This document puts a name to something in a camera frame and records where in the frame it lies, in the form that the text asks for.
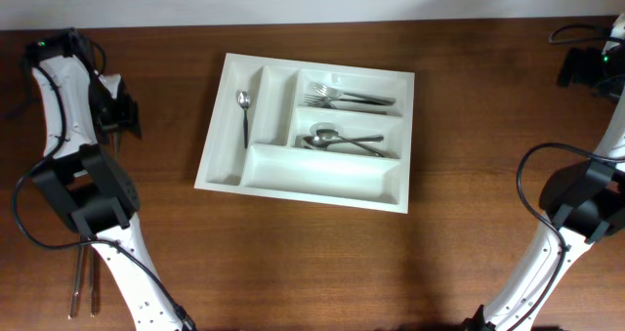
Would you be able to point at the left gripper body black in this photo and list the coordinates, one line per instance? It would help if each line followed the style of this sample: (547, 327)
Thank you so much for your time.
(119, 117)

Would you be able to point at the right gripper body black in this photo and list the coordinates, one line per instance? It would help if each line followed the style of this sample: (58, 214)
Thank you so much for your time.
(573, 67)

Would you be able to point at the small metal spoon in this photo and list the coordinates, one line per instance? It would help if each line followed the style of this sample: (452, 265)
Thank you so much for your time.
(244, 101)
(116, 145)

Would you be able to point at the metal knife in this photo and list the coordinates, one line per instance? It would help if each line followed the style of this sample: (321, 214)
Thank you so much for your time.
(77, 283)
(92, 282)

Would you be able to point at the white plastic cutlery tray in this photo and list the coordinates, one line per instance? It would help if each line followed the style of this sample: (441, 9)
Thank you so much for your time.
(274, 166)

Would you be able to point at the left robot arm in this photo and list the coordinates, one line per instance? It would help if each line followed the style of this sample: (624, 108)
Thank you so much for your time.
(84, 185)

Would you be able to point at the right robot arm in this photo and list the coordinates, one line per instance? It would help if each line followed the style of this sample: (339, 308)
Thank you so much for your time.
(579, 205)

